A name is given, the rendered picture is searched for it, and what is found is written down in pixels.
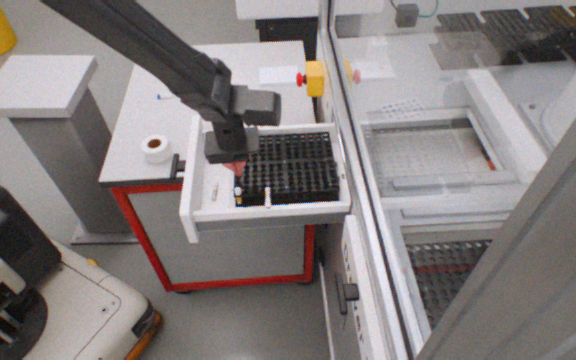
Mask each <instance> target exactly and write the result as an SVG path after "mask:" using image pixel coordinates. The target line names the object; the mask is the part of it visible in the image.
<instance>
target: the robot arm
mask: <svg viewBox="0 0 576 360"><path fill-rule="evenodd" d="M38 1H39V2H40V3H42V4H43V5H45V6H48V7H49V8H51V9H52V10H54V11H55V12H57V13H58V14H60V15H61V16H63V17H64V18H67V20H69V21H70V22H72V23H73V24H75V25H76V26H78V27H79V28H81V29H82V30H84V31H85V32H87V33H89V34H91V35H93V36H94V37H96V38H97V39H99V40H100V41H102V42H103V44H105V45H106V46H108V47H109V48H111V49H113V50H114V51H117V52H118V53H120V54H121V55H123V56H124V57H126V58H127V59H129V60H130V61H132V62H134V63H135V64H137V65H138V66H140V67H141V68H143V69H144V70H146V71H147V72H149V73H150V74H152V75H153V76H154V77H156V78H157V79H158V80H159V81H161V82H162V83H164V84H165V85H166V86H167V87H168V89H169V91H170V92H171V93H172V94H173V95H174V96H176V97H177V98H179V99H181V100H180V103H182V104H184V105H185V106H187V107H188V108H190V109H192V110H193V111H195V112H197V113H198V114H199V115H200V116H201V118H202V119H203V120H204V121H205V122H211V124H212V128H213V131H208V132H206V138H205V148H204V154H205V158H206V159H208V162H209V164H220V163H222V165H223V166H225V167H226V168H228V169H230V170H232V171H233V172H234V173H235V174H236V175H237V176H242V169H243V168H244V166H245V164H246V163H247V153H256V152H257V155H258V154H260V146H259V128H258V127H250V128H245V126H244V123H245V125H246V126H267V127H279V124H280V119H281V96H280V94H279V93H276V92H274V91H265V90H252V89H249V86H248V85H234V84H232V75H233V72H232V70H231V69H230V68H229V67H228V66H226V64H225V62H223V61H222V60H220V59H219V58H211V57H209V56H208V55H207V54H205V53H204V52H200V51H197V50H196V49H194V48H193V47H192V46H190V45H189V44H187V43H186V42H185V41H183V40H182V39H181V38H180V37H178V36H177V35H176V34H175V33H174V32H172V31H171V30H170V29H169V28H168V27H167V26H165V25H164V24H163V23H162V22H161V21H159V20H158V19H157V18H156V17H155V16H153V15H152V14H151V13H150V12H149V11H147V10H146V8H144V7H143V6H142V5H141V4H139V3H138V2H137V1H136V0H38ZM243 120H244V121H243Z"/></svg>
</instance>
